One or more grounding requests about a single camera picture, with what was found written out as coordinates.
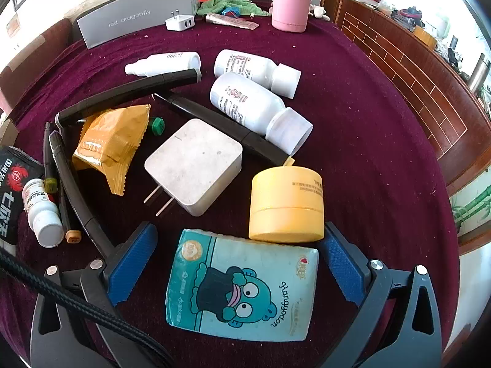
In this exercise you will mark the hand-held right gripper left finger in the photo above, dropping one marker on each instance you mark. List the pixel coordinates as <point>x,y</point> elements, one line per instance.
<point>132,264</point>

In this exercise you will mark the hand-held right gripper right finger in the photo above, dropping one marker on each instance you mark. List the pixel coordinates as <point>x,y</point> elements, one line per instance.
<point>341,268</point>

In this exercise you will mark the black marker tan caps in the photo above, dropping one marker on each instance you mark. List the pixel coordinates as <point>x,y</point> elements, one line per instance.
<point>69,222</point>

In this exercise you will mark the blue cartoon tissue pack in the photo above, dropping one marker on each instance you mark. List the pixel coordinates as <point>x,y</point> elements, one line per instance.
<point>230,276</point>

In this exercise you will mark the cardboard box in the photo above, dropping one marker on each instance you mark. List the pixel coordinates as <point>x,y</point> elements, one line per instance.
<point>7,134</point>

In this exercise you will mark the white plastic bottle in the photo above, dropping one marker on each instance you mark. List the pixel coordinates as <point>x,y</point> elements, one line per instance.
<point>245,103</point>
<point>245,67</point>

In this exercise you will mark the white spray bottle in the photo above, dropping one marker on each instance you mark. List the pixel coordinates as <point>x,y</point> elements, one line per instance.
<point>168,63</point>

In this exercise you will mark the small yellow box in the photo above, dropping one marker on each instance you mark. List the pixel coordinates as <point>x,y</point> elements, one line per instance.
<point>285,207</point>

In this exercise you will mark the small white medicine bottle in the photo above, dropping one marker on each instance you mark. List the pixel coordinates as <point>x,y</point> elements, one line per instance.
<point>38,207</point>

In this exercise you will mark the large white charger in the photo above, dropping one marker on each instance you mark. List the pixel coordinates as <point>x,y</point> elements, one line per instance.
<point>195,165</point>

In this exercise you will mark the orange snack packet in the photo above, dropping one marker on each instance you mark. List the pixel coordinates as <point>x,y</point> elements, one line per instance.
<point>107,142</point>

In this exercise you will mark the black marker olive cap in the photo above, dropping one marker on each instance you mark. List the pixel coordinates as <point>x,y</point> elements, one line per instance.
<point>49,161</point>

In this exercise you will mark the small green cap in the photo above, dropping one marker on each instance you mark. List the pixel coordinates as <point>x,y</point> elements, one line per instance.
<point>157,126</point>

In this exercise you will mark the bamboo print panel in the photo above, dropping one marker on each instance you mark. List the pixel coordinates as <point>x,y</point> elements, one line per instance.
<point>472,207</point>

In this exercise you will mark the black snack packet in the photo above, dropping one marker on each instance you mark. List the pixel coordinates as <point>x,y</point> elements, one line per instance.
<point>11,184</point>

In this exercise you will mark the black marker grey cap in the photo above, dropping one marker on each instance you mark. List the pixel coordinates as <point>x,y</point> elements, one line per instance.
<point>126,92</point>

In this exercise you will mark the wooden sideboard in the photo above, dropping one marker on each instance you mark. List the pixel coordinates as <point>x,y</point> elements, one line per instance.
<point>402,65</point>

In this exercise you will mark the burgundy armchair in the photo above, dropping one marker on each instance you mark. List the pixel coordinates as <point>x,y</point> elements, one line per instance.
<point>30,57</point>

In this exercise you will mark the steel cup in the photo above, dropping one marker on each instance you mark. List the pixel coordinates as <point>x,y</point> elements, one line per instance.
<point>479,73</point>

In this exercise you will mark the small white charger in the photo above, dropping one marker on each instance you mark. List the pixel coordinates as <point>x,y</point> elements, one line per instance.
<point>180,23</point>

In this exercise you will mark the grey shoe box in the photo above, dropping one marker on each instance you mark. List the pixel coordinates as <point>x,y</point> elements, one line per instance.
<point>134,11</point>

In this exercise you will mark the pale pink cloth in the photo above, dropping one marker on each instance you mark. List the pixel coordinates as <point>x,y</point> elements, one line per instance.
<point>318,12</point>

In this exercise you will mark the cream tube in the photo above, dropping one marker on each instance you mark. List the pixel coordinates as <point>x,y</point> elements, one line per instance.
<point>226,20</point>

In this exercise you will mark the green cloth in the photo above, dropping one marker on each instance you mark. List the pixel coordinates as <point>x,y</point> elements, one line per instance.
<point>218,5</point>

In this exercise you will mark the pink water bottle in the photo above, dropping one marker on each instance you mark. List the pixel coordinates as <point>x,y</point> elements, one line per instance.
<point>291,0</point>

